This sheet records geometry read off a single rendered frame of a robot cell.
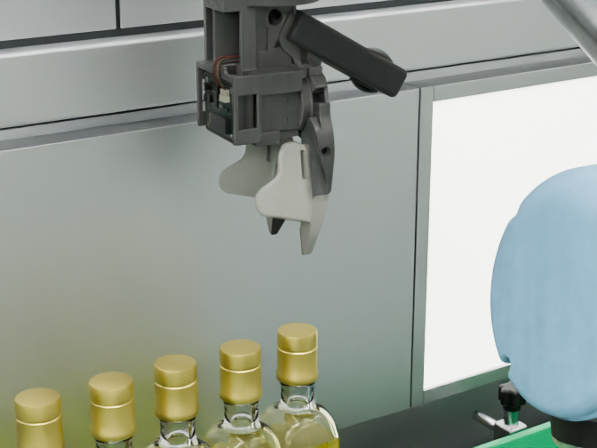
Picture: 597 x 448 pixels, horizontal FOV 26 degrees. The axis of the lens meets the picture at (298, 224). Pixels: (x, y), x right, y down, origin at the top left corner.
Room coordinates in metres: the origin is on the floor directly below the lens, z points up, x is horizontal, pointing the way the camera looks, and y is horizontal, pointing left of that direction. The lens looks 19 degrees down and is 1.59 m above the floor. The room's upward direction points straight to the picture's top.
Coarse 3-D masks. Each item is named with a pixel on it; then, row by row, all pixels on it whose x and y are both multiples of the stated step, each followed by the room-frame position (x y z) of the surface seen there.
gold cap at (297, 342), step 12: (288, 324) 1.01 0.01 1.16; (300, 324) 1.01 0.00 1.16; (288, 336) 0.99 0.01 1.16; (300, 336) 0.99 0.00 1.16; (312, 336) 0.99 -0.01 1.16; (288, 348) 0.98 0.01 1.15; (300, 348) 0.98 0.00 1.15; (312, 348) 0.99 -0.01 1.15; (288, 360) 0.98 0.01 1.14; (300, 360) 0.98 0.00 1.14; (312, 360) 0.99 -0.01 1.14; (276, 372) 1.00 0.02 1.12; (288, 372) 0.98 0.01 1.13; (300, 372) 0.98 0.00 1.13; (312, 372) 0.99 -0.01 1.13; (288, 384) 0.98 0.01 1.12; (300, 384) 0.98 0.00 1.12
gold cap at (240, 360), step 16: (224, 352) 0.95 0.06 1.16; (240, 352) 0.95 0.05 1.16; (256, 352) 0.96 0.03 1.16; (224, 368) 0.95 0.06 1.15; (240, 368) 0.95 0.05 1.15; (256, 368) 0.95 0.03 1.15; (224, 384) 0.95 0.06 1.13; (240, 384) 0.95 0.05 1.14; (256, 384) 0.95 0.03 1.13; (224, 400) 0.95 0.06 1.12; (240, 400) 0.95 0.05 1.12; (256, 400) 0.95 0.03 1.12
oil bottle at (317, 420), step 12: (276, 408) 1.00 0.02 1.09; (312, 408) 0.99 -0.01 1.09; (324, 408) 1.00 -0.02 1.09; (264, 420) 1.00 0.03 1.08; (276, 420) 0.98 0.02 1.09; (288, 420) 0.98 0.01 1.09; (300, 420) 0.98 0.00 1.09; (312, 420) 0.98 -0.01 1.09; (324, 420) 0.99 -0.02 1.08; (276, 432) 0.98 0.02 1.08; (288, 432) 0.97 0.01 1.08; (300, 432) 0.97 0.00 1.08; (312, 432) 0.98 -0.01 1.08; (324, 432) 0.98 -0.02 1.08; (336, 432) 0.99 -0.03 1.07; (288, 444) 0.97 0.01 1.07; (300, 444) 0.97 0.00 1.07; (312, 444) 0.97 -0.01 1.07; (324, 444) 0.98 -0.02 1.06; (336, 444) 0.99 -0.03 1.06
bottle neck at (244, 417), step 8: (224, 408) 0.96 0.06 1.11; (232, 408) 0.95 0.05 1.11; (240, 408) 0.95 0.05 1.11; (248, 408) 0.95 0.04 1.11; (256, 408) 0.96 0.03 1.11; (224, 416) 0.96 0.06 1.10; (232, 416) 0.95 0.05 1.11; (240, 416) 0.95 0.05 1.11; (248, 416) 0.95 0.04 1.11; (256, 416) 0.96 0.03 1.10; (224, 424) 0.96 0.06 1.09; (232, 424) 0.95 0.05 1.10; (240, 424) 0.95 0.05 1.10; (248, 424) 0.95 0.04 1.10; (256, 424) 0.96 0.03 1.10
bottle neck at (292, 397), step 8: (312, 384) 0.99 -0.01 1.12; (288, 392) 0.99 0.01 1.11; (296, 392) 0.99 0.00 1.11; (304, 392) 0.99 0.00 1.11; (312, 392) 0.99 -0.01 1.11; (288, 400) 0.99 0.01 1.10; (296, 400) 0.99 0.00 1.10; (304, 400) 0.99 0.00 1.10; (312, 400) 0.99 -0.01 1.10; (288, 408) 0.99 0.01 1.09; (296, 408) 0.99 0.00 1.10; (304, 408) 0.99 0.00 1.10
